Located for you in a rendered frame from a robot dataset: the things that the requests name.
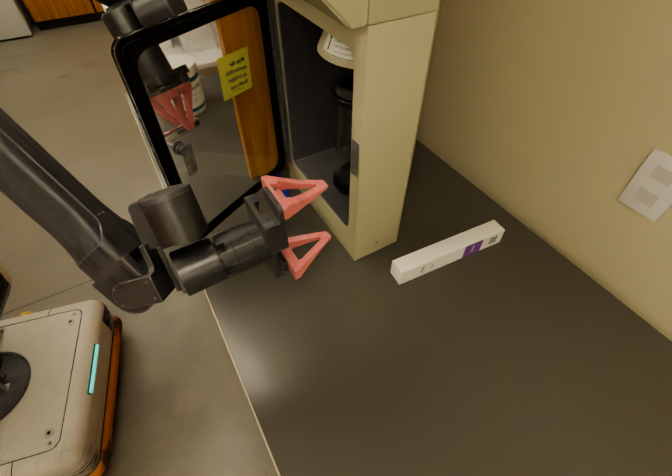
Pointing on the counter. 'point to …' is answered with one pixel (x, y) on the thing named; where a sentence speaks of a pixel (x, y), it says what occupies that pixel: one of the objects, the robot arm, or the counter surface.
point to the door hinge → (278, 67)
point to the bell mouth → (335, 51)
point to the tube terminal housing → (380, 99)
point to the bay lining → (307, 85)
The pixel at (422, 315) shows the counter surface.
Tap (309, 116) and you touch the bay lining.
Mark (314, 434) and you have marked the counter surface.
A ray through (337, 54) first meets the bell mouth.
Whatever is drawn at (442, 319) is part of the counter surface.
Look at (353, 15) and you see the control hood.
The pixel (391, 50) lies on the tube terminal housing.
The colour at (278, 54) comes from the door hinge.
